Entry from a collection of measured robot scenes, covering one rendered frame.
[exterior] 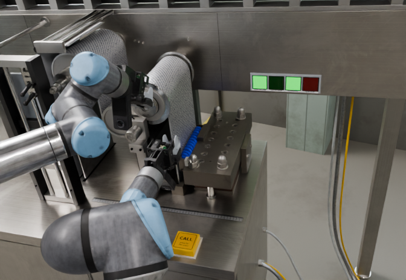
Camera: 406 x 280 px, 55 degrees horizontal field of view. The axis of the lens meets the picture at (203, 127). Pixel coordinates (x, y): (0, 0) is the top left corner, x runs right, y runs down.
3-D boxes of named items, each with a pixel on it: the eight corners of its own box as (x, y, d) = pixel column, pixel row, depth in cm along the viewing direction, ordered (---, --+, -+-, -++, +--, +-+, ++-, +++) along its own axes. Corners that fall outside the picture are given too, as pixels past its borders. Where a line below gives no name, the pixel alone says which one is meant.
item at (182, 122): (175, 163, 134) (168, 117, 124) (194, 127, 153) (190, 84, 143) (176, 163, 133) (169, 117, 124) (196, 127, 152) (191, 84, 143)
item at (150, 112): (129, 105, 122) (143, 92, 118) (132, 102, 124) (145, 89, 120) (147, 121, 124) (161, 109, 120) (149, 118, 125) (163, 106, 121)
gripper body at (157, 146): (175, 139, 120) (161, 162, 111) (179, 161, 125) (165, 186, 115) (152, 137, 122) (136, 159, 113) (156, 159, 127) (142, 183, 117)
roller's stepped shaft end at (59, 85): (48, 96, 117) (45, 86, 116) (59, 87, 122) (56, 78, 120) (57, 97, 116) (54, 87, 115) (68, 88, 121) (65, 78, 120)
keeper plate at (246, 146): (241, 173, 144) (240, 148, 138) (246, 156, 152) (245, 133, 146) (248, 173, 143) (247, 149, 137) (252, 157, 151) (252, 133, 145)
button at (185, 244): (171, 253, 116) (170, 248, 115) (179, 236, 121) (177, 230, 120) (194, 257, 114) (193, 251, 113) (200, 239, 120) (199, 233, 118)
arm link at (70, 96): (48, 133, 83) (78, 91, 82) (38, 113, 91) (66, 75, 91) (79, 149, 88) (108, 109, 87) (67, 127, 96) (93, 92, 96)
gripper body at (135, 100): (151, 77, 110) (132, 65, 99) (147, 107, 109) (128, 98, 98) (126, 76, 113) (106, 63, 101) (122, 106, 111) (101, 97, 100)
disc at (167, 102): (130, 122, 128) (122, 81, 121) (130, 121, 129) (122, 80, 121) (172, 126, 124) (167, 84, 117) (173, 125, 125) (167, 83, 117)
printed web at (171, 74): (84, 178, 150) (46, 52, 124) (112, 144, 169) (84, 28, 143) (180, 189, 140) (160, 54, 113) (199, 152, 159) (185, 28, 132)
